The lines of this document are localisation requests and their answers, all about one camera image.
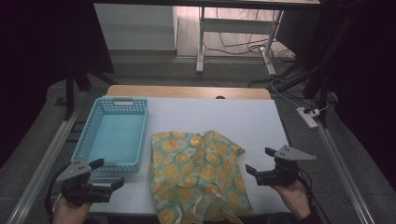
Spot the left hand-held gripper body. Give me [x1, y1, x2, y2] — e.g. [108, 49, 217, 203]
[55, 157, 115, 207]

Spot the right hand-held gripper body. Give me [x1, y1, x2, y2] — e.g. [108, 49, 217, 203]
[256, 144, 318, 188]

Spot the light blue perforated plastic basket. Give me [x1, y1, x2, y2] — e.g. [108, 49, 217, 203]
[70, 95, 149, 175]

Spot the yellow floral fabric bag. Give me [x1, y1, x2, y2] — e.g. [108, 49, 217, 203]
[148, 130, 254, 224]

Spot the person's left hand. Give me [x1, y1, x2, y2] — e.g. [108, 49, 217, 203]
[50, 194, 92, 224]

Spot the person's right hand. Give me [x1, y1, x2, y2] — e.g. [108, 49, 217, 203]
[270, 178, 312, 222]

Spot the white power strip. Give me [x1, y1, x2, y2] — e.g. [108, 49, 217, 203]
[295, 105, 321, 130]

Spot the black metal stand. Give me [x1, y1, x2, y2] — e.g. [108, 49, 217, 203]
[303, 18, 353, 129]
[64, 62, 120, 120]

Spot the dark curtain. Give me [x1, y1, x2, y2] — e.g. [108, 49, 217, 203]
[320, 0, 396, 190]
[0, 0, 115, 169]

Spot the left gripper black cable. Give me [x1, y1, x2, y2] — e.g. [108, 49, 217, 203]
[45, 174, 68, 218]

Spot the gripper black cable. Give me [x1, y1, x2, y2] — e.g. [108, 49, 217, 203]
[295, 167, 331, 224]
[45, 174, 68, 218]

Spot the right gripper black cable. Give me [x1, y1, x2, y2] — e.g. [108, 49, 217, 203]
[295, 167, 331, 224]

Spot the aluminium rail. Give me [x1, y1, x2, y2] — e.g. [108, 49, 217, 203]
[316, 122, 377, 224]
[6, 105, 83, 224]

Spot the white metal frame desk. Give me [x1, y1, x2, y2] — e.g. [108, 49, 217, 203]
[92, 0, 321, 76]

